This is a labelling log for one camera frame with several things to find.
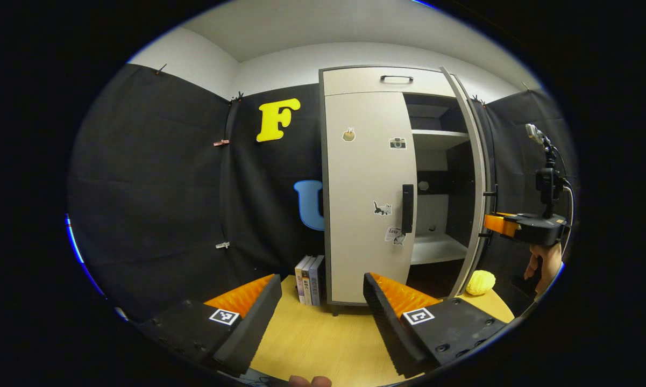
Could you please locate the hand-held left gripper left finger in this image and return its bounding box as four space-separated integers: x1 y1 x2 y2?
139 275 282 378

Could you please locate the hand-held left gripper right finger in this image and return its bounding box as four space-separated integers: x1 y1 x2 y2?
363 272 518 379

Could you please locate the cabinet door with headphone sticker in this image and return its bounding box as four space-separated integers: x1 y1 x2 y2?
441 67 499 299

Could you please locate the double-door shoe cabinet body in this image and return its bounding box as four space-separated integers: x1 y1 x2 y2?
318 66 490 315

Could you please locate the cabinet door with camera sticker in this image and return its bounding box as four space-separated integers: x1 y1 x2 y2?
324 91 417 304

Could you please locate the light grey book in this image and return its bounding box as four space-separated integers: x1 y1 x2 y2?
302 256 317 305

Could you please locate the yellow bumpy toy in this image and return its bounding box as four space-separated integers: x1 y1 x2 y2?
465 270 496 296

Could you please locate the black backdrop cloth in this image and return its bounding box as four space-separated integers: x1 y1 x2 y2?
67 63 579 323

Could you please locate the black cable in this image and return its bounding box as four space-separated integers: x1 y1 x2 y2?
562 180 577 253

